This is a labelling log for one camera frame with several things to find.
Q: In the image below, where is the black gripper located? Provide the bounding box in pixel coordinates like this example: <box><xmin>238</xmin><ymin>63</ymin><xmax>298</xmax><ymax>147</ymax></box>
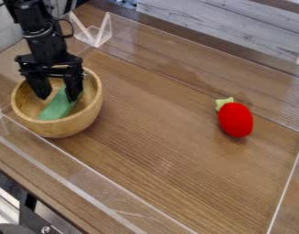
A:
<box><xmin>15</xmin><ymin>30</ymin><xmax>83</xmax><ymax>101</ymax></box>

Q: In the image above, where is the green rectangular block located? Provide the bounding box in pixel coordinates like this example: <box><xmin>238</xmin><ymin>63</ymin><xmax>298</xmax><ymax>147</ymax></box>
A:
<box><xmin>37</xmin><ymin>87</ymin><xmax>81</xmax><ymax>121</ymax></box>

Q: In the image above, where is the brown wooden bowl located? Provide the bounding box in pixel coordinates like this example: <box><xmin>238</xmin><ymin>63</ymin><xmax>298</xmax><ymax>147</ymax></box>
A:
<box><xmin>11</xmin><ymin>68</ymin><xmax>103</xmax><ymax>138</ymax></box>

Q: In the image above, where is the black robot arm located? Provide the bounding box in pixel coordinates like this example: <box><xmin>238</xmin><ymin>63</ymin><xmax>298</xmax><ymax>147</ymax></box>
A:
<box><xmin>0</xmin><ymin>0</ymin><xmax>85</xmax><ymax>101</ymax></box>

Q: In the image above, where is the red plush strawberry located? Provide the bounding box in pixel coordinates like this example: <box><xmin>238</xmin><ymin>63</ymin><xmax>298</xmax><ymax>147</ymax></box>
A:
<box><xmin>216</xmin><ymin>97</ymin><xmax>254</xmax><ymax>138</ymax></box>

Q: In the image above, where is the clear acrylic corner bracket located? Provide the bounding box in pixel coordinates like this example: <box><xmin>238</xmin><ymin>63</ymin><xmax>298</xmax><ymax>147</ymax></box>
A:
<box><xmin>69</xmin><ymin>12</ymin><xmax>113</xmax><ymax>48</ymax></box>

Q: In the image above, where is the clear acrylic tray wall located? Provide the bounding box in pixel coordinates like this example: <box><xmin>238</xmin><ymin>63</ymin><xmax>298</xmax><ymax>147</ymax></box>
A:
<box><xmin>0</xmin><ymin>106</ymin><xmax>197</xmax><ymax>234</ymax></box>

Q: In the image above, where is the black metal table frame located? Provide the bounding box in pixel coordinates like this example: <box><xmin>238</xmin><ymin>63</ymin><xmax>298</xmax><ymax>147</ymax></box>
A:
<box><xmin>19</xmin><ymin>194</ymin><xmax>63</xmax><ymax>234</ymax></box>

